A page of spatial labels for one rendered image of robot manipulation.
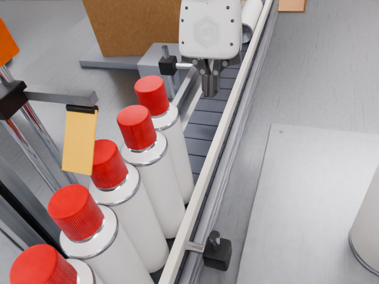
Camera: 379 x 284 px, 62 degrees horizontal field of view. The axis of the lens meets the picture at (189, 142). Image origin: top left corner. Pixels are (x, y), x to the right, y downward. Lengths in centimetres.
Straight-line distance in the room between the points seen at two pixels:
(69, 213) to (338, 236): 33
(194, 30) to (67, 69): 55
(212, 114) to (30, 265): 45
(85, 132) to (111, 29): 65
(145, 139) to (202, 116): 31
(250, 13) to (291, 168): 46
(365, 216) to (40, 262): 32
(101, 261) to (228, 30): 38
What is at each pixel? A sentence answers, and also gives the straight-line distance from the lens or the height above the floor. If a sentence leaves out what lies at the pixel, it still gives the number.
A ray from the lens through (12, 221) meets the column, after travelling 40.
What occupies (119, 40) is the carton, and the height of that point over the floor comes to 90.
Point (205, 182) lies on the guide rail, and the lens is 46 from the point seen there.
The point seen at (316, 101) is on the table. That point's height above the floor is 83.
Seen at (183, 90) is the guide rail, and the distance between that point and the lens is 54.
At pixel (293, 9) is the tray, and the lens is 111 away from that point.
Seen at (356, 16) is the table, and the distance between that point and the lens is 107.
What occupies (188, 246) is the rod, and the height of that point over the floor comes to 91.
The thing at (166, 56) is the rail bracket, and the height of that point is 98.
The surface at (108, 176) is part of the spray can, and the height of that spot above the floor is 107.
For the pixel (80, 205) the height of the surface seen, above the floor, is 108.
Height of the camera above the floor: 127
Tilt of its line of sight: 44 degrees down
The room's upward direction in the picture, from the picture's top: 11 degrees counter-clockwise
